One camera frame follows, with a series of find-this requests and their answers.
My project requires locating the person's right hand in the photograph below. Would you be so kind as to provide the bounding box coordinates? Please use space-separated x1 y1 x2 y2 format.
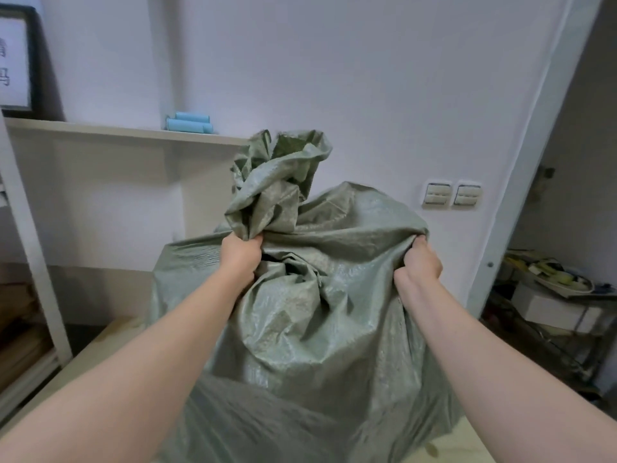
393 234 443 311

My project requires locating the white cardboard box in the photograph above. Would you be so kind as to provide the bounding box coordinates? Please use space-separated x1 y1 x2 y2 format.
511 282 610 334

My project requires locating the person's right forearm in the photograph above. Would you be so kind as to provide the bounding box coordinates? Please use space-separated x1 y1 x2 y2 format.
396 279 617 463

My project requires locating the white door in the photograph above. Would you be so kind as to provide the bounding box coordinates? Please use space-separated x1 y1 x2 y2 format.
467 0 604 320

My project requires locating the person's left forearm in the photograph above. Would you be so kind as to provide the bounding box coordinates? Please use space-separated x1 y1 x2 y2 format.
0 274 242 463

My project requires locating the white wall shelf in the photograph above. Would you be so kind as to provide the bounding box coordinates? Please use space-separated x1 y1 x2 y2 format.
4 116 251 147

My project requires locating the white tray of clutter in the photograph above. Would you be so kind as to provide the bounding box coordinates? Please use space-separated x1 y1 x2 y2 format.
504 253 596 299

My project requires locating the large green woven sack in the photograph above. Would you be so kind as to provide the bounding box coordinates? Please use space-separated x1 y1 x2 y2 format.
147 129 467 463

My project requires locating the white wall switch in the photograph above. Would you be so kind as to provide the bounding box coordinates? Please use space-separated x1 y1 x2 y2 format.
423 182 453 209
452 183 482 208

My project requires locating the metal wire rack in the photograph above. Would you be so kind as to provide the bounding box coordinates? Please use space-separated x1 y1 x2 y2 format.
487 289 615 388

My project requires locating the black framed picture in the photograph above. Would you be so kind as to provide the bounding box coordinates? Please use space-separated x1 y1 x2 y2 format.
0 5 43 116

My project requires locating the person's left hand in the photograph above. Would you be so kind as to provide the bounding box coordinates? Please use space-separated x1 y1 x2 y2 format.
220 233 264 301

